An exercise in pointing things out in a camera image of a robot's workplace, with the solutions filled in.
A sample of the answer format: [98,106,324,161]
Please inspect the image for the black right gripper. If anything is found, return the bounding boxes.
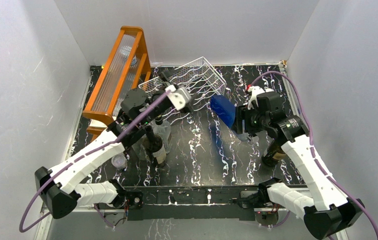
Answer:
[231,104,269,135]

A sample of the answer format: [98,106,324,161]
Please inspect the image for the clear square whisky bottle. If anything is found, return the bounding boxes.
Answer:
[153,115,172,154]

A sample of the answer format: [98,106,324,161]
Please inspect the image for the dark green wine bottle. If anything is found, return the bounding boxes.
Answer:
[142,125,166,168]

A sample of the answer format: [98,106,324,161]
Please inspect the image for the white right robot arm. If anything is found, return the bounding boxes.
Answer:
[232,106,364,240]

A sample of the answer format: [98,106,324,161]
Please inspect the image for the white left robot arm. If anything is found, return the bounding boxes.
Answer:
[34,72,191,219]

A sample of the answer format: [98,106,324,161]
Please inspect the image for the olive green wine bottle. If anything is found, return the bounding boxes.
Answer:
[261,140,287,167]

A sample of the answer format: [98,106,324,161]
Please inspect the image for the orange wooden shelf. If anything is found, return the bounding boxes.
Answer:
[82,26,152,141]

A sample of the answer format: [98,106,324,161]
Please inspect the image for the clear glass jar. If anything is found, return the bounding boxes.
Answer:
[132,142,150,162]

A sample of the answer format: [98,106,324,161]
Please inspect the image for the small clear plastic cup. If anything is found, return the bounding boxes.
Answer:
[111,153,127,170]

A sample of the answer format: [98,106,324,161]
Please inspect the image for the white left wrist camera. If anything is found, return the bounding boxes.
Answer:
[165,85,193,113]

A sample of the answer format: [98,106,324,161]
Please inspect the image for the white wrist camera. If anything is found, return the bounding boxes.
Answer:
[165,85,193,113]
[247,85,266,110]

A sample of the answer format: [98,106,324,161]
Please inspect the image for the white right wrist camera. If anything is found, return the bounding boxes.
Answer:
[247,85,266,110]

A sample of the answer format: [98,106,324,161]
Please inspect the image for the white wire wine rack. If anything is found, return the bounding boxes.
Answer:
[138,56,227,124]

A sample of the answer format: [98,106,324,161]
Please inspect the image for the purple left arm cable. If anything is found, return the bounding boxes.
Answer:
[18,91,171,233]

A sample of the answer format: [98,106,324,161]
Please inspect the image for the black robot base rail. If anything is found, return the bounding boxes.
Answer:
[96,185,292,223]

